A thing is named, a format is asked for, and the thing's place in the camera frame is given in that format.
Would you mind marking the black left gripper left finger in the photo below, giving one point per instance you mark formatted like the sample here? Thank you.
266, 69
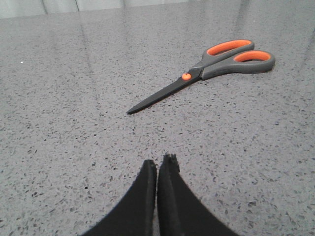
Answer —
133, 215

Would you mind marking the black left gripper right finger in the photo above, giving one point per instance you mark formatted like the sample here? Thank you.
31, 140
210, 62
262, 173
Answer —
180, 213

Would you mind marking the grey and orange scissors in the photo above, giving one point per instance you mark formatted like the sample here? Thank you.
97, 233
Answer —
236, 56

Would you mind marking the light grey curtain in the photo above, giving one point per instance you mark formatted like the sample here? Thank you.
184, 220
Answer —
161, 9

